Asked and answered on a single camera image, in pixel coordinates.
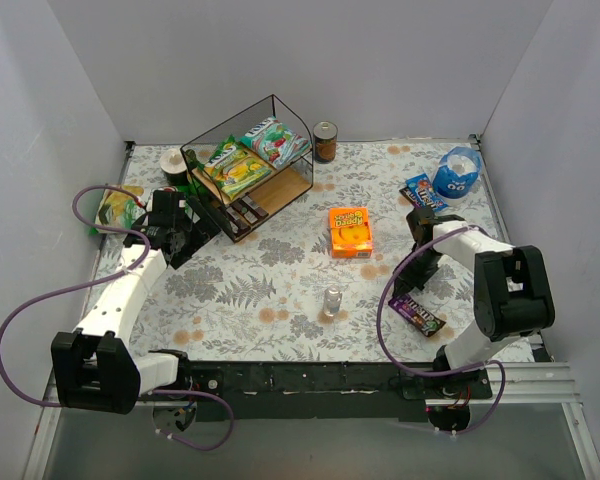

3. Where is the green glass bottle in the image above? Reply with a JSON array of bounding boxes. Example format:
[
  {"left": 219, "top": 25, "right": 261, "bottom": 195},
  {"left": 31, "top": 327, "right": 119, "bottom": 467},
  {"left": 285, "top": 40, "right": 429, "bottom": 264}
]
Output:
[{"left": 182, "top": 148, "right": 207, "bottom": 195}]

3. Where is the orange Scrub Daddy box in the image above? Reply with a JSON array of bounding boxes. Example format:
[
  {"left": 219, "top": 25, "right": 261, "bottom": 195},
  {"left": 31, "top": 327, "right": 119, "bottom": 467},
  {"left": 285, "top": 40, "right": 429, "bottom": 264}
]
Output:
[{"left": 329, "top": 207, "right": 373, "bottom": 258}]

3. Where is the food tin can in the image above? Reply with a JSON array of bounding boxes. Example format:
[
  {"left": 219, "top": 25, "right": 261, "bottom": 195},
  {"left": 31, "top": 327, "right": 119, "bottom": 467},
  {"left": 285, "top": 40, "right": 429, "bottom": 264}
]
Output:
[{"left": 313, "top": 121, "right": 338, "bottom": 163}]

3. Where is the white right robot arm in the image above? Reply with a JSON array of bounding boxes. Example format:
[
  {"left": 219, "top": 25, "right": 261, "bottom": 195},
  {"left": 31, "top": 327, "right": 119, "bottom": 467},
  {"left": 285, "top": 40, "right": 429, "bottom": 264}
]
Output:
[{"left": 389, "top": 207, "right": 555, "bottom": 378}]

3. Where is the dark cup with white lid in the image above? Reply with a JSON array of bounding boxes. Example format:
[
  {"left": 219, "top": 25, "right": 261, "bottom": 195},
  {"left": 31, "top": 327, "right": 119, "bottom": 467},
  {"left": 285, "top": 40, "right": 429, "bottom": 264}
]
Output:
[{"left": 159, "top": 148, "right": 189, "bottom": 186}]

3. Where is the blue M&M's character bag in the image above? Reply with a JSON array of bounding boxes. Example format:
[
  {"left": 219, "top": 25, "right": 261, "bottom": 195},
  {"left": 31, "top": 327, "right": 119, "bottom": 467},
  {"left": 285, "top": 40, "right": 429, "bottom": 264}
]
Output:
[{"left": 433, "top": 147, "right": 482, "bottom": 206}]

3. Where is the brown chocolate bar wrapper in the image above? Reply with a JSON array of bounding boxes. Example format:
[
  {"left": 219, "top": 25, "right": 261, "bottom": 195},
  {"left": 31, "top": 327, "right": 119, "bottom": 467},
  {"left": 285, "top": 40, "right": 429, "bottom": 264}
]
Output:
[{"left": 242, "top": 195, "right": 269, "bottom": 222}]

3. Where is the green Fox's candy bag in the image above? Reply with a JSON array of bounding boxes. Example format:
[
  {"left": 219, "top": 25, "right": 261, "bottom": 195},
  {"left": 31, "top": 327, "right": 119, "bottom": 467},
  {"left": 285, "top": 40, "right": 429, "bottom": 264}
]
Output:
[{"left": 201, "top": 135, "right": 273, "bottom": 199}]

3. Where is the purple M&M's candy bag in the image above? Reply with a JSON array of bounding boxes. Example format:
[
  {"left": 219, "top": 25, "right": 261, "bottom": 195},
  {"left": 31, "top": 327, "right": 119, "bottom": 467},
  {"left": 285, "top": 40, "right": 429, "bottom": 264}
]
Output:
[{"left": 388, "top": 294, "right": 446, "bottom": 338}]

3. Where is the green cassava chips bag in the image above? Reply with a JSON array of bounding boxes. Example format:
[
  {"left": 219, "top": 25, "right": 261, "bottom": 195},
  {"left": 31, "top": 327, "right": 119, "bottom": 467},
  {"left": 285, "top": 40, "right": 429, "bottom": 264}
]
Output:
[{"left": 89, "top": 185, "right": 150, "bottom": 235}]

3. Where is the blue M&M's candy bag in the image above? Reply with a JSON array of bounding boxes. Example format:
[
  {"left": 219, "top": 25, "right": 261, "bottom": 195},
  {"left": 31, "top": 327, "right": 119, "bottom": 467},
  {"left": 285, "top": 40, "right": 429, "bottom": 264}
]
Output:
[{"left": 399, "top": 173, "right": 448, "bottom": 213}]

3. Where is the wire and wood shelf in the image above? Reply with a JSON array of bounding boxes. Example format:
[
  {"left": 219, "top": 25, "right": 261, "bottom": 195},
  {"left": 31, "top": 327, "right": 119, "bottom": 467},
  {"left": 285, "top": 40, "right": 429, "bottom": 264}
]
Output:
[{"left": 180, "top": 94, "right": 315, "bottom": 244}]

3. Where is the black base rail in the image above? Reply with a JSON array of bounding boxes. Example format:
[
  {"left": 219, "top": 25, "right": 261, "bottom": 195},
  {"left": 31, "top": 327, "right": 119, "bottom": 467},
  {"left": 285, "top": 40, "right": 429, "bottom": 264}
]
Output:
[{"left": 152, "top": 360, "right": 494, "bottom": 425}]

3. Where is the brown purple chocolate bar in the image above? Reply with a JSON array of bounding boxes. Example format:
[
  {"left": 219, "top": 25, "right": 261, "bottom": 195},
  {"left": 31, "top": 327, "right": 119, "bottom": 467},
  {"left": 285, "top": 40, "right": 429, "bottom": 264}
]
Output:
[{"left": 226, "top": 206, "right": 250, "bottom": 236}]

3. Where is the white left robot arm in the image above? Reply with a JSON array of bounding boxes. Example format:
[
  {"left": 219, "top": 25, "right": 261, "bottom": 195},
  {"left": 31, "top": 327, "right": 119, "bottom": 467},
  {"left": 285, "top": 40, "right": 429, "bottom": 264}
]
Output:
[{"left": 51, "top": 188, "right": 216, "bottom": 414}]

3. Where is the teal Fox's candy bag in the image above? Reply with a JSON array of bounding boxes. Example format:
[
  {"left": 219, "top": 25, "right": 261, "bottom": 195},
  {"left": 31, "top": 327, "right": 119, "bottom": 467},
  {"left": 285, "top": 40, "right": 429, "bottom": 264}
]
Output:
[{"left": 240, "top": 116, "right": 310, "bottom": 169}]

